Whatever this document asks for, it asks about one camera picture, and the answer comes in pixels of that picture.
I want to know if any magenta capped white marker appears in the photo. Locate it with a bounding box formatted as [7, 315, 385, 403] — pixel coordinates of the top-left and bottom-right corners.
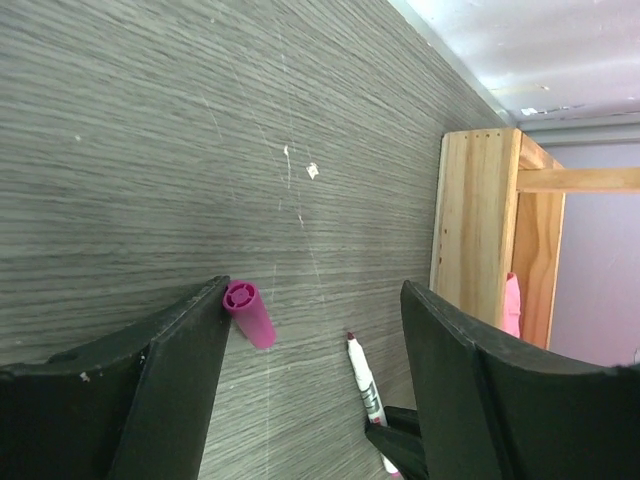
[346, 331, 401, 479]

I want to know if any pink t-shirt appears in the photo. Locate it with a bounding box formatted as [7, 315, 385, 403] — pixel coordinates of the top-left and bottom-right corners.
[501, 272, 521, 338]

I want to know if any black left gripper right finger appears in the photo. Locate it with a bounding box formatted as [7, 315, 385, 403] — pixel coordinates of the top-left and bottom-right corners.
[401, 282, 639, 479]

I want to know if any wooden clothes rack frame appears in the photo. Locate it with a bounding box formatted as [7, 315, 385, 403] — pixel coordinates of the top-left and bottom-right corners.
[429, 128, 639, 348]

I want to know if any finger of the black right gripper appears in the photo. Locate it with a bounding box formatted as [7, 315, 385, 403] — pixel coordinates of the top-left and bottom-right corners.
[365, 406, 428, 480]

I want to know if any magenta pen cap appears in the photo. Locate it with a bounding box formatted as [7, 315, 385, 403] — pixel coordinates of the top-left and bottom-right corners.
[222, 280, 277, 350]

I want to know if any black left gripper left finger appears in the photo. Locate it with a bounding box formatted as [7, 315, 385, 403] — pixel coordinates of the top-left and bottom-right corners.
[1, 276, 230, 479]

